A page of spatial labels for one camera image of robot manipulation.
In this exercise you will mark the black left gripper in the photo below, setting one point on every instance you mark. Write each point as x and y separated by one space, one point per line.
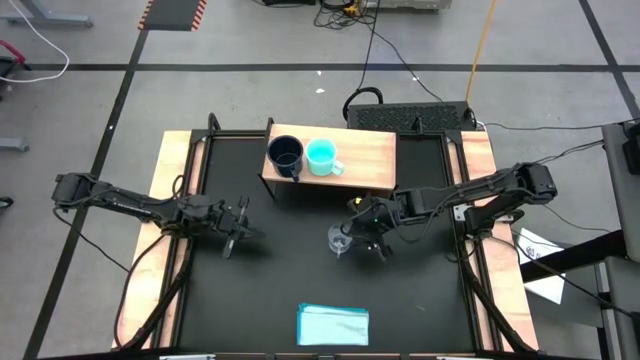
230 225

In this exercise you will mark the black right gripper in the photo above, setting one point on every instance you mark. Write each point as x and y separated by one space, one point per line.
372 232

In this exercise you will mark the clear plastic measuring cup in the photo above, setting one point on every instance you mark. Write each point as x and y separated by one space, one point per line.
334 240

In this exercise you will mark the dark blue enamel mug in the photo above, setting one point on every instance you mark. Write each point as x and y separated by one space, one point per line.
274 150

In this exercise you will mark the teal plastic mug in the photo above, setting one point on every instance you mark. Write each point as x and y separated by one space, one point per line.
320 155

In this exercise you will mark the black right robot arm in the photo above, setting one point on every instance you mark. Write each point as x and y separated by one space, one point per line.
500 185

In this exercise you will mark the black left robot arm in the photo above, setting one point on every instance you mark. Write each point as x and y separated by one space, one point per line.
125 202

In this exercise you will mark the wooden shelf with black legs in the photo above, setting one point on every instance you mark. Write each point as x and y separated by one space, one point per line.
370 155

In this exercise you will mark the folded teal cloth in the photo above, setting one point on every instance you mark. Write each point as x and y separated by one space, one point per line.
332 325

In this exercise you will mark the black perforated computer case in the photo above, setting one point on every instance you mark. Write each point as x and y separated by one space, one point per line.
415 117

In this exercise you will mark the white paper sheet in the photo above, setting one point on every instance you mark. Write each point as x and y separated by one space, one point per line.
532 245

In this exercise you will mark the black metal beam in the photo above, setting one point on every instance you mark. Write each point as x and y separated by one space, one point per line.
575 257

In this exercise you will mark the black hazard-striped floor mat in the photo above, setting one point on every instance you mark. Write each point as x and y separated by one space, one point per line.
172 14

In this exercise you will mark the grey equipment case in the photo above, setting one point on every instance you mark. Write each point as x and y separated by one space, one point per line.
410 4

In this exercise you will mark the grey metal foot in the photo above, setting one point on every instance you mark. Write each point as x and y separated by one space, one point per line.
12 145

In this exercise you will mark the grey metal cart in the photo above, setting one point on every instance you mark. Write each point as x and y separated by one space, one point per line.
617 200

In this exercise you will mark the grey metal stand base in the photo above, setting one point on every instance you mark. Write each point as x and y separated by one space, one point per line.
50 21

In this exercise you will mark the black box device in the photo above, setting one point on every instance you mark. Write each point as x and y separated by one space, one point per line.
632 150

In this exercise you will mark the black frame strut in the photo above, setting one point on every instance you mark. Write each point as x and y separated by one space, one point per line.
165 295
492 300

